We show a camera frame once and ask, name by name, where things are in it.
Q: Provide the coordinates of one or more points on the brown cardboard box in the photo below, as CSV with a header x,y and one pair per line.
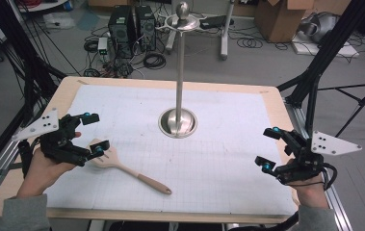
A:
x,y
279,20

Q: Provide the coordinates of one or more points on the black computer tower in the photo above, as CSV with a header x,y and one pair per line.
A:
x,y
145,27
121,30

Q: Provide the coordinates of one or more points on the flat black box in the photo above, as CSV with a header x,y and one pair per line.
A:
x,y
215,21

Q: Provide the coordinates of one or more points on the grey rounded appliance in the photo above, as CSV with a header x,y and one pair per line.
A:
x,y
319,27

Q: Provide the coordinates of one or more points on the small white electronic box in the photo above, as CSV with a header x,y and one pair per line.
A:
x,y
103,45

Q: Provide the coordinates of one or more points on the person's right hand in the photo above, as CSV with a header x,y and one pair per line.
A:
x,y
311,194

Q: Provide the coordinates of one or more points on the black metal frame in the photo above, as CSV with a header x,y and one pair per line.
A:
x,y
29,64
324,54

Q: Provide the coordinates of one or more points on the white rolling stand base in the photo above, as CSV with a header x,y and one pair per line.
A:
x,y
224,35

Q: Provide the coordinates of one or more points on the wooden slotted spatula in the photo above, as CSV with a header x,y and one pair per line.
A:
x,y
138,176

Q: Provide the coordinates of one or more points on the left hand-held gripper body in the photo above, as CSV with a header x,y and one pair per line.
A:
x,y
53,146

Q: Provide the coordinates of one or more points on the person's left hand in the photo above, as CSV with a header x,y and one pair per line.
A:
x,y
40,173

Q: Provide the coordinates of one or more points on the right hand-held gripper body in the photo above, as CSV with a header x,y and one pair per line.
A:
x,y
305,163

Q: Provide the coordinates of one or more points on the tall metal utensil stand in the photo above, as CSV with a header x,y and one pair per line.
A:
x,y
179,96

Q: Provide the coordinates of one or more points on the black tripod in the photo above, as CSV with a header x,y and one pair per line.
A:
x,y
361,102

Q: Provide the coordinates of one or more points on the white gridded mat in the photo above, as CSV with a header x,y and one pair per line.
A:
x,y
202,173

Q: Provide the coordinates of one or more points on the white flat board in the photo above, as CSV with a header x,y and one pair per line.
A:
x,y
331,49

